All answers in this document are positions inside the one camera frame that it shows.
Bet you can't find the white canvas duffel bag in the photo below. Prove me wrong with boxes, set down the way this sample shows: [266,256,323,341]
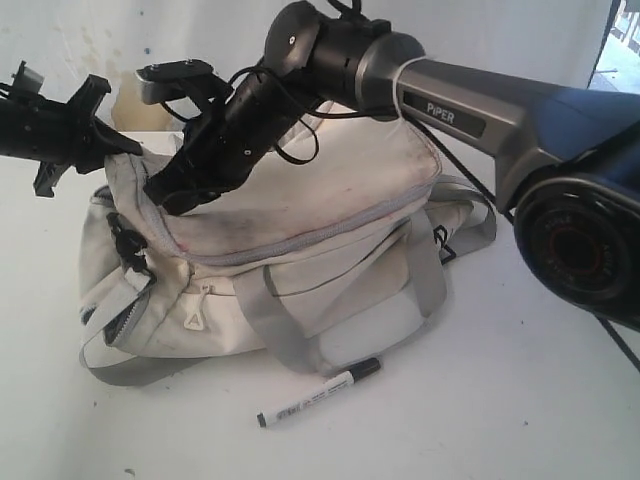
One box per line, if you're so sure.
[79,102,497,386]

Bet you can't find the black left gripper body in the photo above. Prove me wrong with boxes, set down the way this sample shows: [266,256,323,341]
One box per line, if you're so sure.
[1,62,111,198]

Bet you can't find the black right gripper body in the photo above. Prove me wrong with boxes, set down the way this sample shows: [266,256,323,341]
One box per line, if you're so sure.
[143,72,305,215]

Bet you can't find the white marker with black cap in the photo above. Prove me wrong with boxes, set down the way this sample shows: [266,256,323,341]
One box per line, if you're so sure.
[256,358,382,428]

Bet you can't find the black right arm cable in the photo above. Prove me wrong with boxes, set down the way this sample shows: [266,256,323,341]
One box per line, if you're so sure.
[164,0,640,374]

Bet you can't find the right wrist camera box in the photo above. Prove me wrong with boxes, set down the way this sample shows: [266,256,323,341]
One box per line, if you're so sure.
[135,59,213,105]

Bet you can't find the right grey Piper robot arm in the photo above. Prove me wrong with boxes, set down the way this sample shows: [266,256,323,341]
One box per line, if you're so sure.
[145,1,639,329]

